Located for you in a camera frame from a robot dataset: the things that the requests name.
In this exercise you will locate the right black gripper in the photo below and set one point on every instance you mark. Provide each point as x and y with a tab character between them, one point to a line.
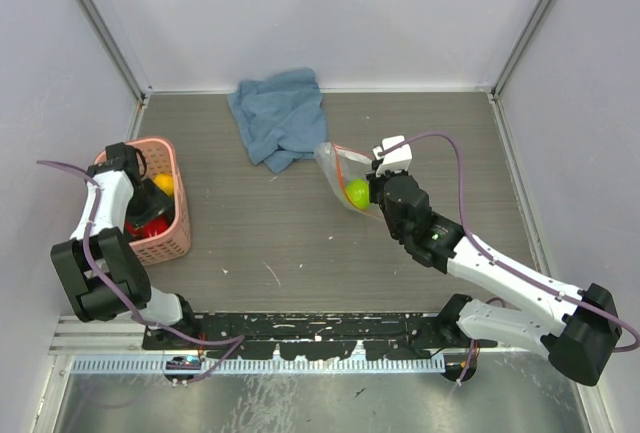
375	180

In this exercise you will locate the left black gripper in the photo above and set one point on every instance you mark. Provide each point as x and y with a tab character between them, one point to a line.
158	204

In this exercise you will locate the green apple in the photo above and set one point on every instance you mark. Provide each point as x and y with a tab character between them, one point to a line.
357	193

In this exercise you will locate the clear orange zip bag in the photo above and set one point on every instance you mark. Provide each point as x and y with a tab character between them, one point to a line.
340	165

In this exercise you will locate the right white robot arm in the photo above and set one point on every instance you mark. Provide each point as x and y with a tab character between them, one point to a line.
575	329

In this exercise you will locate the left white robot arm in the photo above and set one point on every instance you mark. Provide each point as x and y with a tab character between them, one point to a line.
103	278

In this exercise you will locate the red apple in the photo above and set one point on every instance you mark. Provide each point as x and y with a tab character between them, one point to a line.
153	228

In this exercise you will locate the yellow pear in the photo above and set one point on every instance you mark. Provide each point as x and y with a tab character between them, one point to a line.
165	183

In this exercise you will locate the pink plastic basket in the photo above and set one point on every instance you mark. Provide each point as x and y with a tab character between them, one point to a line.
118	170

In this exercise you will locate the blue cloth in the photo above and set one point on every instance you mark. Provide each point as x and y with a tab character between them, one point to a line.
280	119

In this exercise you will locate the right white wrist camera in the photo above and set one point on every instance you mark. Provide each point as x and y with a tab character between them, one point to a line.
393	155

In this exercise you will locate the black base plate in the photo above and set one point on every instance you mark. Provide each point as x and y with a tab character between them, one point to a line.
393	336

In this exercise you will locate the grey slotted cable duct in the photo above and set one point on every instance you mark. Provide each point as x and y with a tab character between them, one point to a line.
187	365

